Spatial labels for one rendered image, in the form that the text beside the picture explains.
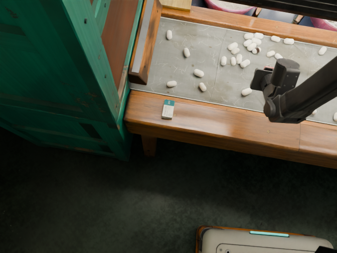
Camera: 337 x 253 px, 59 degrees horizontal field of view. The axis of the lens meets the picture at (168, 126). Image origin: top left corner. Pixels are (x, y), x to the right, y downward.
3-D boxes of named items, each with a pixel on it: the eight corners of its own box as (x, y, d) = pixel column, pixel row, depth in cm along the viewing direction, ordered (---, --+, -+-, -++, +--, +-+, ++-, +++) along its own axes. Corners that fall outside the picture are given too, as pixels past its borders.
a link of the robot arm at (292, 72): (267, 120, 74) (300, 122, 75) (283, 78, 67) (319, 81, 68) (254, 95, 84) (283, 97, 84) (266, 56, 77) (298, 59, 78)
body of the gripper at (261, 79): (256, 66, 87) (259, 78, 81) (290, 73, 87) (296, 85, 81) (248, 86, 91) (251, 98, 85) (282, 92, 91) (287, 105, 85)
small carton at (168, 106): (171, 119, 99) (172, 118, 97) (161, 117, 99) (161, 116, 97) (174, 102, 100) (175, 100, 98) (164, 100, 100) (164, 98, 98)
